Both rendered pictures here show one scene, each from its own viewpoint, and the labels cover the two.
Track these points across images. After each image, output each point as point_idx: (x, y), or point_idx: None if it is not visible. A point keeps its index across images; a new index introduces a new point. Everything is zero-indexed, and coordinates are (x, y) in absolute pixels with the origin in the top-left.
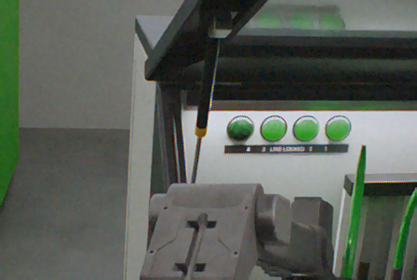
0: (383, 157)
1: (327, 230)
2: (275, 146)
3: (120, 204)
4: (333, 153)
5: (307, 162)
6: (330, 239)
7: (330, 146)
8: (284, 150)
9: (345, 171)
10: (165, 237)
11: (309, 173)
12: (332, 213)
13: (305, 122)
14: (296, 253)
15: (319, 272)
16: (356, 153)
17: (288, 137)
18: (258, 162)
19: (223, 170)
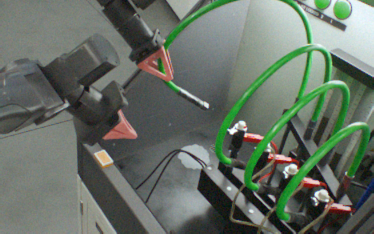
0: (368, 49)
1: None
2: (302, 4)
3: None
4: (335, 28)
5: (318, 25)
6: None
7: (334, 21)
8: (306, 9)
9: (339, 46)
10: None
11: (316, 35)
12: None
13: None
14: None
15: None
16: (350, 35)
17: (311, 1)
18: (290, 11)
19: (272, 7)
